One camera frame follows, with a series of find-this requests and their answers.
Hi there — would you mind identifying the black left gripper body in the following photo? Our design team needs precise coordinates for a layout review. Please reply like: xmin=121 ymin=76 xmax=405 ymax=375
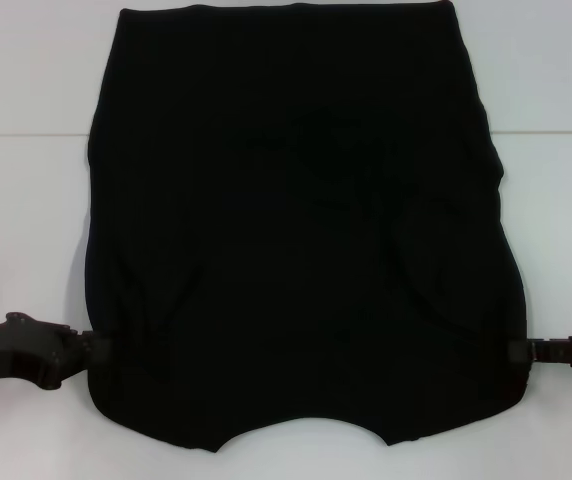
xmin=0 ymin=311 xmax=76 ymax=392

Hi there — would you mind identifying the black t-shirt with white print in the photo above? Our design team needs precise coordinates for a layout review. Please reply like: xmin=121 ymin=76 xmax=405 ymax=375
xmin=81 ymin=1 xmax=535 ymax=441

